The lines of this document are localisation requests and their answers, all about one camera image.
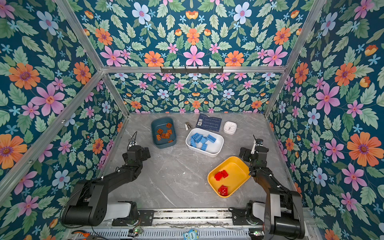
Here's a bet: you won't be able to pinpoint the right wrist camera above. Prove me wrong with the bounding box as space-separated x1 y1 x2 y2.
251 138 264 155

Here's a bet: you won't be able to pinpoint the black wall hook rail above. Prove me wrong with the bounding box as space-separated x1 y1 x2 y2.
160 67 224 75

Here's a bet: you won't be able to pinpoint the teal rectangular bin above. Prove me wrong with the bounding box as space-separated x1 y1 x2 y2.
151 117 177 149

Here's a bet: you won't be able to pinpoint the light blue toy figure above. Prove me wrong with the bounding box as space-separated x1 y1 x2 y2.
183 230 200 240

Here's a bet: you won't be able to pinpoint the orange handled pliers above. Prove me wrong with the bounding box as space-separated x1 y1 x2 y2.
71 230 91 240

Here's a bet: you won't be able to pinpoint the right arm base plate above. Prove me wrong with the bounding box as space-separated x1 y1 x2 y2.
229 208 258 226

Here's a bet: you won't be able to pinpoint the white round timer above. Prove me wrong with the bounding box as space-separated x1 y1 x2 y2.
223 121 238 135

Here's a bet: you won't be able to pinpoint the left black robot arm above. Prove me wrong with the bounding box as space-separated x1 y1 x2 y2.
61 145 151 227

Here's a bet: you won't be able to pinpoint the red lego brick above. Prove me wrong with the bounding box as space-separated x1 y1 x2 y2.
214 172 223 181
220 170 229 179
219 188 228 197
218 185 226 192

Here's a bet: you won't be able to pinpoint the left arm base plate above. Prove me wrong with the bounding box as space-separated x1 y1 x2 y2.
112 210 155 227

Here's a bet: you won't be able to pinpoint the yellow square tray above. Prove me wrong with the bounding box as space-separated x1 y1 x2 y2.
207 156 251 198

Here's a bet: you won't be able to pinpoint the dark blue printed card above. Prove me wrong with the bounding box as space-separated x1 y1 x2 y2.
196 114 222 132

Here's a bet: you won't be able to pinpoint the small beige metal clip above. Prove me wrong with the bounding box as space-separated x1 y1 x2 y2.
185 122 193 131

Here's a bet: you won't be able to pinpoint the light blue lego brick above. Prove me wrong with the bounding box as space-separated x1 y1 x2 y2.
201 137 208 144
201 144 208 151
191 139 197 148
191 133 200 140
207 135 217 143
196 135 204 144

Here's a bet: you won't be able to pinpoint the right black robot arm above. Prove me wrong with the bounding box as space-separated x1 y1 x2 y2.
239 145 305 240

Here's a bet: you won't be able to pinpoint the white rectangular bin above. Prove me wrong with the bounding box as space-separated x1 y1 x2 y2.
185 128 224 158

